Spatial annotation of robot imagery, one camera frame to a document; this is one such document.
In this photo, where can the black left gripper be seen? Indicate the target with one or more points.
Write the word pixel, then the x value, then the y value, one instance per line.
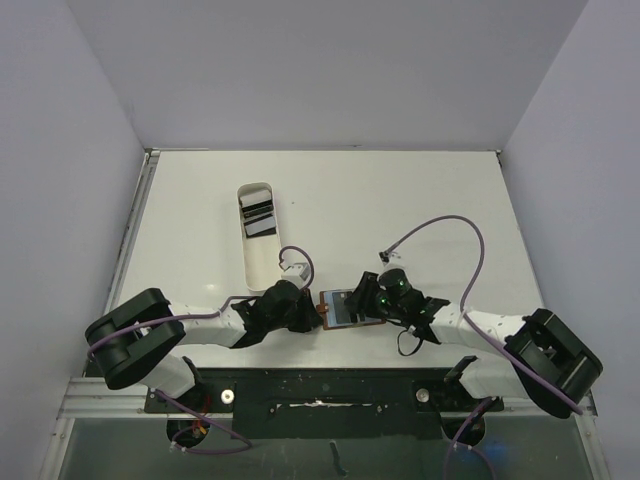
pixel 309 318

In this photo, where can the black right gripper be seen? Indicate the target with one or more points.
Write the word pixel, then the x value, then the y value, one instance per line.
pixel 365 293

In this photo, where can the brown leather card holder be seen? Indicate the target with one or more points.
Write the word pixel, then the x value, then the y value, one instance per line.
pixel 358 320

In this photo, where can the grey card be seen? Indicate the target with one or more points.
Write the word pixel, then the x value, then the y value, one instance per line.
pixel 261 226

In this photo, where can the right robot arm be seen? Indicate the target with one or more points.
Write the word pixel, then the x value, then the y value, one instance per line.
pixel 548 363

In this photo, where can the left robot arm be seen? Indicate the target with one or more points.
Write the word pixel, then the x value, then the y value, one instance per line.
pixel 133 343

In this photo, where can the black card upper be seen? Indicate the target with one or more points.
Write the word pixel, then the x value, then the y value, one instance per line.
pixel 257 209

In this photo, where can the white card stack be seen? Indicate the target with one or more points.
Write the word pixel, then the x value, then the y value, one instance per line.
pixel 255 197

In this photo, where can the white oblong tray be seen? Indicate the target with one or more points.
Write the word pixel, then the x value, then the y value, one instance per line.
pixel 260 237

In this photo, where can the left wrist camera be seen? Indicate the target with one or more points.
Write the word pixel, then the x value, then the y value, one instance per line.
pixel 297 274

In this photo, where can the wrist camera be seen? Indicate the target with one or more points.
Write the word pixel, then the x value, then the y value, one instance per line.
pixel 392 260
pixel 297 274

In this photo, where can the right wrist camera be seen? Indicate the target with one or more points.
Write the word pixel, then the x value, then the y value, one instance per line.
pixel 392 260

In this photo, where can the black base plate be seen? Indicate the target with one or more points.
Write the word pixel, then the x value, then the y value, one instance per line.
pixel 425 403

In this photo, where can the aluminium rail frame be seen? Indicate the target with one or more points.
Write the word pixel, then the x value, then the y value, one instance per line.
pixel 89 398

